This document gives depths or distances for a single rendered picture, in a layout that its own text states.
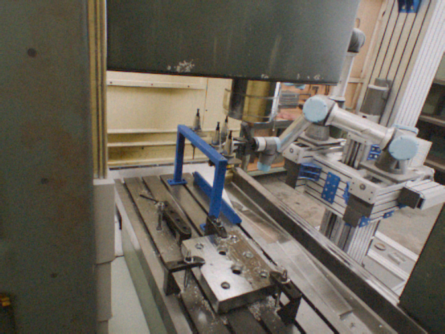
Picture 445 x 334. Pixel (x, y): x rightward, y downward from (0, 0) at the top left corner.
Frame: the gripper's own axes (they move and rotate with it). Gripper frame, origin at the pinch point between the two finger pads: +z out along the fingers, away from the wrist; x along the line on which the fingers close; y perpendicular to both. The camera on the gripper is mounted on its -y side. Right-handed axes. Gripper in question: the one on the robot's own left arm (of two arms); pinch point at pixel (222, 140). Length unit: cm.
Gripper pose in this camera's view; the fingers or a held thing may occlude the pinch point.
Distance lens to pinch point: 155.6
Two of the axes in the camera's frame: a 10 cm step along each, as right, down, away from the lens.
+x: -4.6, -3.9, 7.9
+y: -1.5, 9.2, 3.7
